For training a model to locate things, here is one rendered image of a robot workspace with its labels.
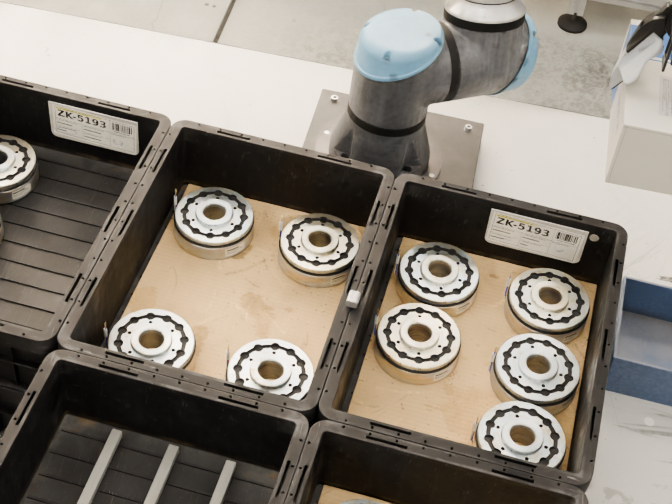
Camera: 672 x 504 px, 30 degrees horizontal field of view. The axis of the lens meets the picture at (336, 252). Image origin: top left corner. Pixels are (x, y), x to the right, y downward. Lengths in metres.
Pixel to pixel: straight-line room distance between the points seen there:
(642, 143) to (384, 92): 0.44
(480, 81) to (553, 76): 1.52
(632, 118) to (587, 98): 1.84
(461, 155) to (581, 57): 1.51
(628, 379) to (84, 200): 0.76
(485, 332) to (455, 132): 0.48
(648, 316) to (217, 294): 0.62
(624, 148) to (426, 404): 0.38
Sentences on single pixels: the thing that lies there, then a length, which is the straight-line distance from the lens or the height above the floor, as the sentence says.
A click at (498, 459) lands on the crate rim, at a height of 0.93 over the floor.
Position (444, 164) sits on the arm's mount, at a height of 0.74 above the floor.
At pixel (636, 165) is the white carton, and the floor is 1.08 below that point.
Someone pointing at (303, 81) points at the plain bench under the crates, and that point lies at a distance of 2.09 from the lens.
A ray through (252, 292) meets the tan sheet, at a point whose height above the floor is 0.83.
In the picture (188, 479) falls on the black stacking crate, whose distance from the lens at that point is 1.42.
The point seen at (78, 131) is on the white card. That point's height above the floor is 0.88.
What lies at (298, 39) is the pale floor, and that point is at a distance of 3.31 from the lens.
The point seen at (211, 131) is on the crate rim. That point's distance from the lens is 1.64.
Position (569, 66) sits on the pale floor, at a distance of 3.37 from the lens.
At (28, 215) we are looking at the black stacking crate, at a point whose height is 0.83.
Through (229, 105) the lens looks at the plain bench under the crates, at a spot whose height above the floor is 0.70.
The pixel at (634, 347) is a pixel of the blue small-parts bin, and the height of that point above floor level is 0.70.
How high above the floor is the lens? 2.03
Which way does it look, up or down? 47 degrees down
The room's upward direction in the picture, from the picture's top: 7 degrees clockwise
